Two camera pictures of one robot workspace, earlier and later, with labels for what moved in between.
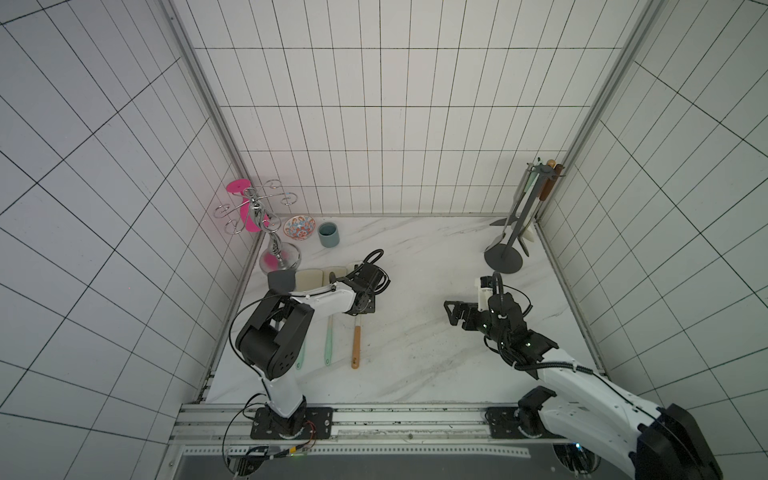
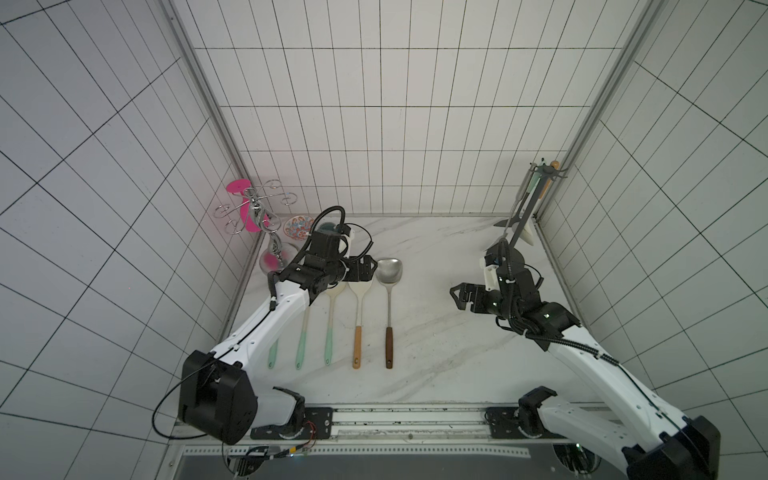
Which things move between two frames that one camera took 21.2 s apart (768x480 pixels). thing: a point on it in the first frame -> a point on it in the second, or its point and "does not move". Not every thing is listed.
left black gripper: [369, 307] -> [367, 273]
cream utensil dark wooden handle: [548, 185] -> [389, 273]
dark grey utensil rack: [504, 259] does not move
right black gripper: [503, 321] -> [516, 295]
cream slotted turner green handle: [328, 341] does not move
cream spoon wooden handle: [356, 342] does not move
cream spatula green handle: [300, 352] does not move
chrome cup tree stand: [275, 257] does not move
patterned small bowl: [299, 227] does not move
